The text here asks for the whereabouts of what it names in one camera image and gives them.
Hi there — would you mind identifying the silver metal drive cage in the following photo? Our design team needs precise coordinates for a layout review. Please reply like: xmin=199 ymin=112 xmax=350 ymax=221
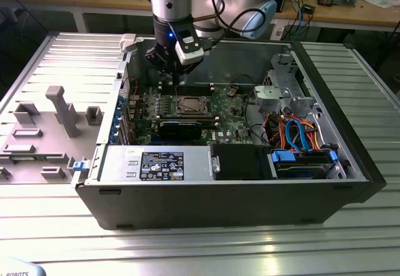
xmin=252 ymin=53 xmax=316 ymax=119

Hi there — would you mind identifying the silver power supply unit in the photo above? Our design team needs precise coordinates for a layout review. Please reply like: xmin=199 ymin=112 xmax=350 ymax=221
xmin=98 ymin=145 xmax=217 ymax=185

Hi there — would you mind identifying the pale blue teach pendant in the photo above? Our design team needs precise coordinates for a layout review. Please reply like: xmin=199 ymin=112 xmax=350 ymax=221
xmin=0 ymin=255 xmax=48 ymax=276

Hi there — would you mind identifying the green motherboard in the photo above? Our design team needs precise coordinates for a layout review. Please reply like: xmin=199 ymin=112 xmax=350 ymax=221
xmin=124 ymin=83 xmax=253 ymax=148

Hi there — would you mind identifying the thick black cable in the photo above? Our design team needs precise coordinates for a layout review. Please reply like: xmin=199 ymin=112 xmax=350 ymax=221
xmin=243 ymin=91 xmax=271 ymax=147

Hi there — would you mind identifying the green RAM stick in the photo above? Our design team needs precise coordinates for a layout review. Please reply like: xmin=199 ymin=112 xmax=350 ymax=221
xmin=159 ymin=116 xmax=217 ymax=124

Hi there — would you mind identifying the CPU socket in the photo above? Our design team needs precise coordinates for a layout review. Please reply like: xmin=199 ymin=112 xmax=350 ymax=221
xmin=174 ymin=94 xmax=211 ymax=117

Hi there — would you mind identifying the black open PC case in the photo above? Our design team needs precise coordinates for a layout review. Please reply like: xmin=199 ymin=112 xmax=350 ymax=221
xmin=71 ymin=33 xmax=388 ymax=232

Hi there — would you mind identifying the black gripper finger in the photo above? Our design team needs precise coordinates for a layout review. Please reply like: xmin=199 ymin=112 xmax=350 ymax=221
xmin=145 ymin=46 xmax=178 ymax=86
xmin=176 ymin=65 xmax=196 ymax=86

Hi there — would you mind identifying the hard disk blue carrier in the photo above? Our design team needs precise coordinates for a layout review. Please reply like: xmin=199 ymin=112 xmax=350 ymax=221
xmin=269 ymin=149 xmax=341 ymax=180

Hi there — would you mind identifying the black plastic bay shroud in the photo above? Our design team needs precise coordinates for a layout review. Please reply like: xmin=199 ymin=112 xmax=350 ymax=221
xmin=210 ymin=143 xmax=273 ymax=181

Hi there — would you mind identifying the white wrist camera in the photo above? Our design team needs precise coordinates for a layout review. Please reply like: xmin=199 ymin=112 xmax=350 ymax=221
xmin=173 ymin=29 xmax=206 ymax=67

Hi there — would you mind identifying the blue plastic clip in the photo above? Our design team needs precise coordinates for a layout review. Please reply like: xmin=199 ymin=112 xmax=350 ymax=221
xmin=71 ymin=159 xmax=91 ymax=174

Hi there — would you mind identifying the blue wire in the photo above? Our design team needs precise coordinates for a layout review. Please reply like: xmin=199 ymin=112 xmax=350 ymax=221
xmin=284 ymin=117 xmax=311 ymax=152

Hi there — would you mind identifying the wooden workbench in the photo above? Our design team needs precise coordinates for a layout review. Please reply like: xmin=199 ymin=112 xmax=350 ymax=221
xmin=0 ymin=0 xmax=400 ymax=35

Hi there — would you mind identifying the orange wire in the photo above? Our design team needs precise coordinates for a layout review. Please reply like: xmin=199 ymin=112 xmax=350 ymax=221
xmin=274 ymin=116 xmax=288 ymax=149
xmin=306 ymin=121 xmax=324 ymax=150

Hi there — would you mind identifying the white paper sheet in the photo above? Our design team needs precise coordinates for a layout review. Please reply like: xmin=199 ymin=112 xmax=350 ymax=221
xmin=362 ymin=0 xmax=399 ymax=9

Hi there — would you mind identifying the pale grey case latch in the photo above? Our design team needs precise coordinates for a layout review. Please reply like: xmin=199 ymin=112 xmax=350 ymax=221
xmin=119 ymin=33 xmax=139 ymax=54

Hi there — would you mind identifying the grey parts rack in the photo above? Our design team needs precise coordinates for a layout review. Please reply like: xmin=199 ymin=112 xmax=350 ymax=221
xmin=0 ymin=85 xmax=104 ymax=185

